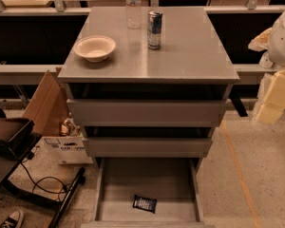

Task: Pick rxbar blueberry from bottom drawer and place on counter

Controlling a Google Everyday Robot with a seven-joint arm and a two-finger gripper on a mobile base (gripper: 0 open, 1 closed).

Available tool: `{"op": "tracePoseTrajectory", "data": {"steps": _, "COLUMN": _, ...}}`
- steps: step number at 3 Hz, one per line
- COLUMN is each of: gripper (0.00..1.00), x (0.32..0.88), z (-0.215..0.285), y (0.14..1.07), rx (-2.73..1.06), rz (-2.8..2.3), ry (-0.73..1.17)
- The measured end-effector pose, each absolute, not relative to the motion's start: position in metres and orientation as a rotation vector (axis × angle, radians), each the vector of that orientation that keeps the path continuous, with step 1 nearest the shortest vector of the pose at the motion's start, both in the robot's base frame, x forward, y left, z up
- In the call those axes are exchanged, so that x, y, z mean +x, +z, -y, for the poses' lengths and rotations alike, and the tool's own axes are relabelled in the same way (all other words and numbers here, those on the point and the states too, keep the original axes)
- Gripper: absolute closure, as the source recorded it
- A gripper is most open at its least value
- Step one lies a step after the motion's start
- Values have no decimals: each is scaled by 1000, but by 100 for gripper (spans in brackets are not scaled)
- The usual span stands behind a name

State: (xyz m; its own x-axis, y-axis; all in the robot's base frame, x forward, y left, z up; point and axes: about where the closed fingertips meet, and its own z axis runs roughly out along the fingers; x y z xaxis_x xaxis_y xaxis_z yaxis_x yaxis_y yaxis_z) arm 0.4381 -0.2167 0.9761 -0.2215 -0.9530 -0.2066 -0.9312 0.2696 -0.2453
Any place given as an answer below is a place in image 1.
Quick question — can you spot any grey drawer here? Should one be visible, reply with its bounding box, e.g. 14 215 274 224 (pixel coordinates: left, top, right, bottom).
67 100 226 127
83 138 212 158
81 158 215 228

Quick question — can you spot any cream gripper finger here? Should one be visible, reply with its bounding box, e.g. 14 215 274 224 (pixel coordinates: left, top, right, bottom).
255 69 285 124

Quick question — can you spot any top grey drawer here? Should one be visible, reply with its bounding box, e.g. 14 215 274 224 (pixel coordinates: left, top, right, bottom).
67 100 226 127

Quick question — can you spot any black white sneaker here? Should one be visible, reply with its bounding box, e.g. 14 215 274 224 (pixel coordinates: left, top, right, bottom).
0 210 24 228

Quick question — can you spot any middle grey drawer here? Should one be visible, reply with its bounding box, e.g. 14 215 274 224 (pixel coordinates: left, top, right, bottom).
83 138 212 158

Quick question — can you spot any blue silver drink can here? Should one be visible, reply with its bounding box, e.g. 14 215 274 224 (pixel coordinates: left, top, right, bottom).
147 9 162 49

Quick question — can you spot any brown cardboard box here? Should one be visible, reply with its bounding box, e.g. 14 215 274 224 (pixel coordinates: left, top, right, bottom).
23 71 69 136

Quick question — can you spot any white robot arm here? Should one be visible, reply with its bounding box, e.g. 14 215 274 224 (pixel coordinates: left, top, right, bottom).
248 10 285 124

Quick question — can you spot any black table with frame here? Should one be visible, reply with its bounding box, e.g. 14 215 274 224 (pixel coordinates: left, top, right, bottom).
0 132 86 228

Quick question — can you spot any clear plastic water bottle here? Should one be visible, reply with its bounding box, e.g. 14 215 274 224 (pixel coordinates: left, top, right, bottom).
126 0 142 29

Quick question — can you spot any white paper bowl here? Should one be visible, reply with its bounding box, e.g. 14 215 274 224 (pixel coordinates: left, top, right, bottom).
73 35 116 63

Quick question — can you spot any brown bag on table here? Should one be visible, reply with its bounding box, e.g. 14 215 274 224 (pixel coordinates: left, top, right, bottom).
0 108 34 159

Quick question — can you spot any dark blue rxbar wrapper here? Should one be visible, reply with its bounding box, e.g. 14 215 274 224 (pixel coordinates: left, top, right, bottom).
132 195 157 213

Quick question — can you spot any bottom grey drawer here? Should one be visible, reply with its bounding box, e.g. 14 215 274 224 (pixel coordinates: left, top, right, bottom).
81 158 215 228

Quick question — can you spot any white printed box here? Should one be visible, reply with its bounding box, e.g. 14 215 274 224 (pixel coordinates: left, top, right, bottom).
42 136 93 165

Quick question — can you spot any grey drawer cabinet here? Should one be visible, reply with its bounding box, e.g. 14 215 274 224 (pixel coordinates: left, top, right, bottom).
57 6 240 166

